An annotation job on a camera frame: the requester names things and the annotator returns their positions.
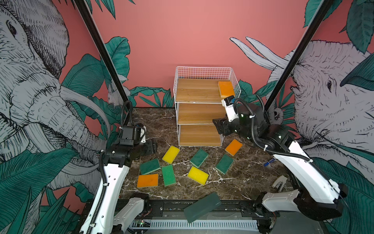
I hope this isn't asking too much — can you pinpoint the orange sponge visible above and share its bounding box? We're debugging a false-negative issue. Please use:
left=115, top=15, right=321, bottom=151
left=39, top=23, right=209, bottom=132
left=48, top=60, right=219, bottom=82
left=136, top=174, right=159, bottom=188
left=218, top=81, right=235, bottom=99
left=225, top=139, right=243, bottom=156

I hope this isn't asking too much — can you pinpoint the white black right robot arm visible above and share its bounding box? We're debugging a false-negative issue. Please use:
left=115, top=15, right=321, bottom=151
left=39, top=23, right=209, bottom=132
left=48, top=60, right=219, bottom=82
left=213, top=96, right=348, bottom=221

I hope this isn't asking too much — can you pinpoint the white ribbed front rail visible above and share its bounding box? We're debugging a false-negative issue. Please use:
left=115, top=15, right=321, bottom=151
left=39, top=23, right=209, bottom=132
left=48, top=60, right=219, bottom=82
left=130, top=218, right=259, bottom=231

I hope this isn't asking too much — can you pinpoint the dark green sponge left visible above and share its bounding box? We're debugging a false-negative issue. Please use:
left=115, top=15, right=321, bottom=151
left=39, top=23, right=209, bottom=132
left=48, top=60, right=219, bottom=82
left=139, top=159, right=161, bottom=175

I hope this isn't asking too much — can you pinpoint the dark green sponge right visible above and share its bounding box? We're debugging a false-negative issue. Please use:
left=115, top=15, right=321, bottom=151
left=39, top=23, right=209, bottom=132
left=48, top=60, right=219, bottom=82
left=215, top=154, right=234, bottom=175

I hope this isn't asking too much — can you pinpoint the blue marker pen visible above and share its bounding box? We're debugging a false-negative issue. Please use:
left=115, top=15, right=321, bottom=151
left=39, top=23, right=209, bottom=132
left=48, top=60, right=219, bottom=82
left=263, top=158, right=276, bottom=167

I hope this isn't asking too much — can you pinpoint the white wire three-tier shelf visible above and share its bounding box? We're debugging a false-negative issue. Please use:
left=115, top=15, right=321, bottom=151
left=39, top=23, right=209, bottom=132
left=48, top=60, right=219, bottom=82
left=173, top=66, right=241, bottom=147

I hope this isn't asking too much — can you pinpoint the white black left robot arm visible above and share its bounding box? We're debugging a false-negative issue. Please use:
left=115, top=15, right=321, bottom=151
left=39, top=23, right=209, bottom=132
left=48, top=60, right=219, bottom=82
left=79, top=124, right=157, bottom=234

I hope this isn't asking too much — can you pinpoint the large dark green foam block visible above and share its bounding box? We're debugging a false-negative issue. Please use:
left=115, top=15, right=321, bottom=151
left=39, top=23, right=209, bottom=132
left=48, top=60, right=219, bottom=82
left=184, top=192, right=222, bottom=223

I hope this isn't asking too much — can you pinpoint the yellow sponge front centre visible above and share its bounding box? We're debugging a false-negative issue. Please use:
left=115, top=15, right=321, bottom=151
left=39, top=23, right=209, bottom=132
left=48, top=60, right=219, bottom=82
left=188, top=166, right=209, bottom=185

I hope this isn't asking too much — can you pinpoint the yellow sponge near shelf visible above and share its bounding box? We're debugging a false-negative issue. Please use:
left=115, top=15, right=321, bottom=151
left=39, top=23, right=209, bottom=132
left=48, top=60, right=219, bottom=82
left=162, top=146, right=180, bottom=164

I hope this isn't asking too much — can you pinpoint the bright green sponge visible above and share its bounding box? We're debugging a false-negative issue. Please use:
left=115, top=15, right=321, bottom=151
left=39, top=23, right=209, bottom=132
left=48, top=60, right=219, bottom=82
left=161, top=165, right=176, bottom=187

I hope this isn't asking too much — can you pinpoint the white stapler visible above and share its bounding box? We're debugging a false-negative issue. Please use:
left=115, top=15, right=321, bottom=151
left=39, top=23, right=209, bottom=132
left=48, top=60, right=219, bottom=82
left=272, top=175, right=288, bottom=193

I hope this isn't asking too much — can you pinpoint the dark green sponge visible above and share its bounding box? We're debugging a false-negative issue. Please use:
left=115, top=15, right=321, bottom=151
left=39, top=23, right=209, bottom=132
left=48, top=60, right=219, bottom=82
left=215, top=154, right=234, bottom=175
left=190, top=149, right=208, bottom=168
left=139, top=159, right=161, bottom=175

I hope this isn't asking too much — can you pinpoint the dark green sponge centre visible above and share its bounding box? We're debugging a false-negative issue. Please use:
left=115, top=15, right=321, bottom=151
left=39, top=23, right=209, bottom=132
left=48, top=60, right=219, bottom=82
left=190, top=149, right=208, bottom=168

